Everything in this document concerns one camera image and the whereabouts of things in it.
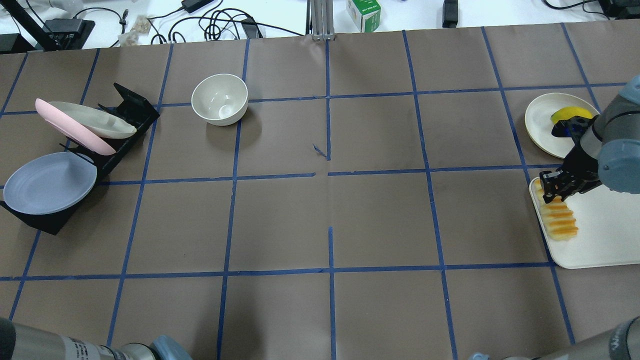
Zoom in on sliced yellow bread loaf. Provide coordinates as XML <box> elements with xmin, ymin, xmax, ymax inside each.
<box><xmin>532</xmin><ymin>178</ymin><xmax>579</xmax><ymax>240</ymax></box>

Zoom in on cream rectangular tray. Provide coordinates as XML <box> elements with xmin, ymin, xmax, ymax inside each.
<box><xmin>529</xmin><ymin>179</ymin><xmax>640</xmax><ymax>269</ymax></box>

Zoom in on blue plate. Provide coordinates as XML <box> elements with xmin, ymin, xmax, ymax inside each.
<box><xmin>3</xmin><ymin>152</ymin><xmax>98</xmax><ymax>215</ymax></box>

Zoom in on cream bowl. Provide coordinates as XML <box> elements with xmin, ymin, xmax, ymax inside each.
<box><xmin>190</xmin><ymin>73</ymin><xmax>249</xmax><ymax>126</ymax></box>

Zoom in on cream plate in rack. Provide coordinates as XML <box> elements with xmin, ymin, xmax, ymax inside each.
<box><xmin>50</xmin><ymin>101</ymin><xmax>137</xmax><ymax>139</ymax></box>

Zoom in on black dish rack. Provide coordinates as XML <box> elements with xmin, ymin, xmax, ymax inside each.
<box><xmin>1</xmin><ymin>83</ymin><xmax>160</xmax><ymax>235</ymax></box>

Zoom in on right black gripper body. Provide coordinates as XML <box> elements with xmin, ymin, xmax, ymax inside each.
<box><xmin>539</xmin><ymin>115</ymin><xmax>602</xmax><ymax>196</ymax></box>

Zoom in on pink plate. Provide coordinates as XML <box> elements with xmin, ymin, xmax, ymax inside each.
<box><xmin>34</xmin><ymin>98</ymin><xmax>116</xmax><ymax>156</ymax></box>

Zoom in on black power adapter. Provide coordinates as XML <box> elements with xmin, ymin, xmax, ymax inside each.
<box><xmin>181</xmin><ymin>0</ymin><xmax>213</xmax><ymax>14</ymax></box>

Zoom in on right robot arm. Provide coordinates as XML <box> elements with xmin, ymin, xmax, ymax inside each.
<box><xmin>539</xmin><ymin>75</ymin><xmax>640</xmax><ymax>204</ymax></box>

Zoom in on aluminium frame post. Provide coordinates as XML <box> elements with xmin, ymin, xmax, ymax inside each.
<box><xmin>306</xmin><ymin>0</ymin><xmax>336</xmax><ymax>42</ymax></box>

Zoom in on cream plate with lemon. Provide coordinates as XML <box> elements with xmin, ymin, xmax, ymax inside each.
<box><xmin>525</xmin><ymin>92</ymin><xmax>600</xmax><ymax>158</ymax></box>

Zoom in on yellow lemon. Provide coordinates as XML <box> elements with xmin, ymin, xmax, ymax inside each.
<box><xmin>550</xmin><ymin>105</ymin><xmax>594</xmax><ymax>125</ymax></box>

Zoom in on green white box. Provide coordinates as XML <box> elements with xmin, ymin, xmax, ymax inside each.
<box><xmin>346</xmin><ymin>0</ymin><xmax>382</xmax><ymax>33</ymax></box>

